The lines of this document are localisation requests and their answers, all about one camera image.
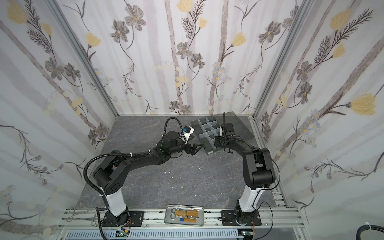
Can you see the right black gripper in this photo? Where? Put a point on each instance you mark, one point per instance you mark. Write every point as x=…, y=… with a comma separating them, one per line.
x=220, y=140

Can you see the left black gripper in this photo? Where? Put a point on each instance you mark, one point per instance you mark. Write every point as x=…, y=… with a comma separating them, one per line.
x=192, y=151

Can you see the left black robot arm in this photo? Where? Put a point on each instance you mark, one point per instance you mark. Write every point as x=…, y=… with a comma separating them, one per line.
x=107, y=173

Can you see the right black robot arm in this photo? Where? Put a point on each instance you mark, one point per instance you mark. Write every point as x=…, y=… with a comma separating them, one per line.
x=258, y=171

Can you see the grey compartment organizer box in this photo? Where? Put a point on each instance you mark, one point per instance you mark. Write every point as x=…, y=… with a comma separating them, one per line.
x=208, y=127

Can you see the metal tray with tools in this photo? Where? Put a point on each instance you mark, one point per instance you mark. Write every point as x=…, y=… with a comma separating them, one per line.
x=184, y=215

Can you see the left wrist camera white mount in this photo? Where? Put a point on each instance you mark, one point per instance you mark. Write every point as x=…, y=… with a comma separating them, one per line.
x=187, y=133

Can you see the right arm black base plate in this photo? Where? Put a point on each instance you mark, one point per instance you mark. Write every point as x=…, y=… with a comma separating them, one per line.
x=238, y=218

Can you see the white slotted cable duct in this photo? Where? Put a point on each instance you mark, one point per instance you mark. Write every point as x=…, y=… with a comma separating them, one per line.
x=160, y=234

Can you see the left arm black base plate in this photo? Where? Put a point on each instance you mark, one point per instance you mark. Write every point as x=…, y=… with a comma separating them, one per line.
x=131, y=218

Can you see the aluminium frame rail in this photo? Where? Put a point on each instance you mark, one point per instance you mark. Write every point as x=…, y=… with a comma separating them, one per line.
x=271, y=218

